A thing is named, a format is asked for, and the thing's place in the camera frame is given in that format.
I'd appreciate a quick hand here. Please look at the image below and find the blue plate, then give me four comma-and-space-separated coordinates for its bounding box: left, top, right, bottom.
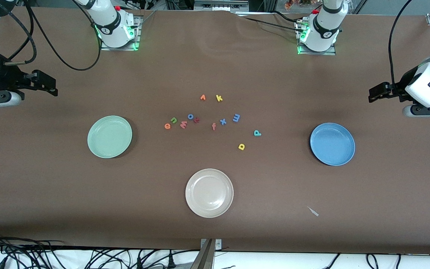
310, 123, 356, 166

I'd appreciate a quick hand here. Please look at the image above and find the metal background device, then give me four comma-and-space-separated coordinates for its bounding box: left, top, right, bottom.
194, 0, 249, 12

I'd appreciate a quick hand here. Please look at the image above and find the aluminium bracket at table edge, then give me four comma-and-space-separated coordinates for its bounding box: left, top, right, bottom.
191, 238, 223, 269

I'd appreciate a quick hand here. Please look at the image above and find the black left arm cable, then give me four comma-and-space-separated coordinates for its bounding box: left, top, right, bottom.
388, 0, 413, 86

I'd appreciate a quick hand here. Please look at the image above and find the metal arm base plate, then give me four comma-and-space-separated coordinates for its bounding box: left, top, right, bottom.
297, 21, 337, 56
100, 16, 141, 51

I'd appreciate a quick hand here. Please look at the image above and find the beige plate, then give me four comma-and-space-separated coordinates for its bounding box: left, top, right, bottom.
185, 168, 234, 218

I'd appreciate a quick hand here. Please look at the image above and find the light green plate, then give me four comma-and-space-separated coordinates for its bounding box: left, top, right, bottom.
87, 115, 133, 159

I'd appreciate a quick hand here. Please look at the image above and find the brown table cover sheet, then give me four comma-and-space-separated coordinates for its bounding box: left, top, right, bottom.
0, 6, 430, 254

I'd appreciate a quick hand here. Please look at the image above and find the orange red background object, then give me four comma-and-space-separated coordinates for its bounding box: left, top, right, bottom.
284, 0, 322, 10

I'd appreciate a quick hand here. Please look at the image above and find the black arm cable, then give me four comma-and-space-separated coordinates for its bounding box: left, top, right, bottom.
388, 0, 413, 86
4, 0, 102, 71

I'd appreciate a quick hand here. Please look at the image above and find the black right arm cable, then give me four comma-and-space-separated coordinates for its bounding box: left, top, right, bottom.
4, 0, 102, 71

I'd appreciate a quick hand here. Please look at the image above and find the black cable on table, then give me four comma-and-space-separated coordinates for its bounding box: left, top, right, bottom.
273, 10, 303, 24
243, 16, 302, 33

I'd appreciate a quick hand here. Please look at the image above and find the black cable tangle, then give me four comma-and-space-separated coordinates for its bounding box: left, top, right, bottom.
84, 248, 200, 269
0, 229, 66, 269

